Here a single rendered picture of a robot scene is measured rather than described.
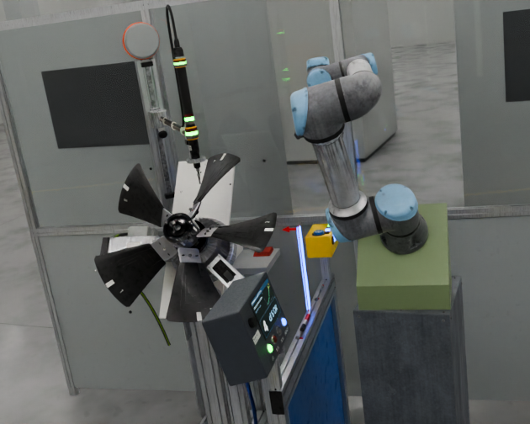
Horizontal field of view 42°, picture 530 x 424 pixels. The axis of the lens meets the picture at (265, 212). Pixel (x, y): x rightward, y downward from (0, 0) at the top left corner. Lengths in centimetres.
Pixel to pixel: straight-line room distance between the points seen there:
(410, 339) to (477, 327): 115
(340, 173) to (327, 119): 20
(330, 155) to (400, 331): 64
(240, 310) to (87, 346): 234
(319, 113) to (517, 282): 170
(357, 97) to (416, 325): 78
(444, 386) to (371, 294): 36
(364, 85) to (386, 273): 66
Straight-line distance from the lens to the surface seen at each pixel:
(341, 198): 200
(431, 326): 220
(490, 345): 340
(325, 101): 180
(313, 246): 273
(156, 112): 306
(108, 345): 392
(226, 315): 173
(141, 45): 315
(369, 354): 230
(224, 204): 287
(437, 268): 220
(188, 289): 251
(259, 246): 244
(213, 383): 299
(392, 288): 219
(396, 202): 205
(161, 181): 323
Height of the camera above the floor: 196
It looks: 16 degrees down
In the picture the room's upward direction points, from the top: 8 degrees counter-clockwise
